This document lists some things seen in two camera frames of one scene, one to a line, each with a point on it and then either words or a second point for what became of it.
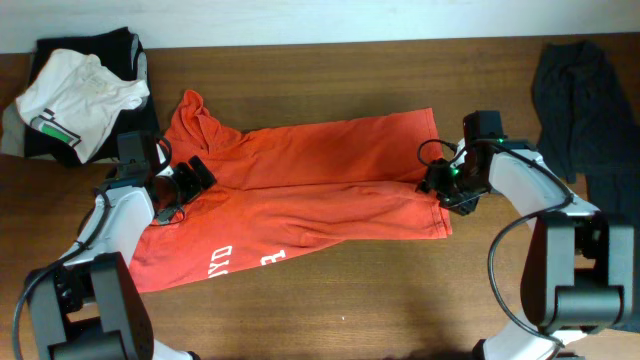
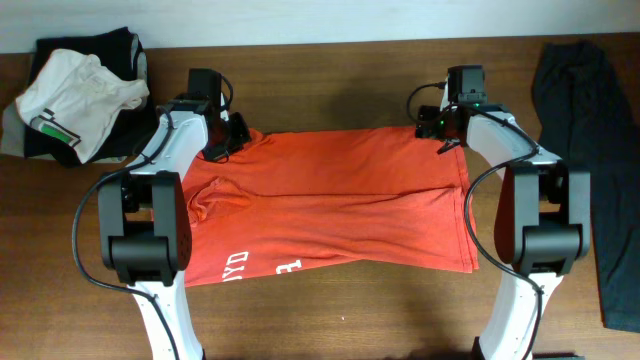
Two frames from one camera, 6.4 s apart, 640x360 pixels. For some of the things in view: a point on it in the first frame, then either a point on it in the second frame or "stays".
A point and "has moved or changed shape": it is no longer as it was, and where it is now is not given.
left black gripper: x=193 y=185 -> x=241 y=134
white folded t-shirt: x=75 y=99 stays
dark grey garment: x=585 y=125 stays
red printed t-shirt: x=287 y=192 has moved or changed shape
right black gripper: x=435 y=179 -> x=428 y=123
